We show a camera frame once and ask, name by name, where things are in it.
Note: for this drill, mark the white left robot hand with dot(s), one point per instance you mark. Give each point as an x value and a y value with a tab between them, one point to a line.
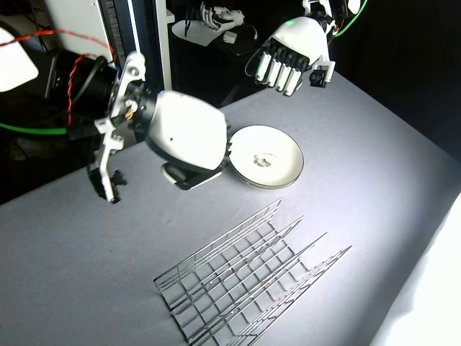
302	39

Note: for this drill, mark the white plate with leaf print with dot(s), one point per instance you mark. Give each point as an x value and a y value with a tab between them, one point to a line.
266	144
268	188

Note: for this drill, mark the flat black device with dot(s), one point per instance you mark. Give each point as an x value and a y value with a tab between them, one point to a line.
246	45

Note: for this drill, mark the small white charger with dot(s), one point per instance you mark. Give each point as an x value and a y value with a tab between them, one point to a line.
230	37

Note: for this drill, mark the spare white robot hand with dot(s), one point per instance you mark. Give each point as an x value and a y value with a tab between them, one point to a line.
230	18

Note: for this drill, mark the white base sheet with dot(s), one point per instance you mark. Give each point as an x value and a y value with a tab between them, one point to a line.
194	32

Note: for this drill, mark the white and black robot column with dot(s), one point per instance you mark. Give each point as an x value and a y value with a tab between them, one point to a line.
164	36

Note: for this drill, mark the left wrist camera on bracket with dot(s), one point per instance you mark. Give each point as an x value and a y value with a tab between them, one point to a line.
317	77

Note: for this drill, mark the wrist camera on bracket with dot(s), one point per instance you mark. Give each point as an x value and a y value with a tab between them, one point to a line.
317	77
104	169

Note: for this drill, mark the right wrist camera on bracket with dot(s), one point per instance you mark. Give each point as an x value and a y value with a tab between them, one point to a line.
104	169

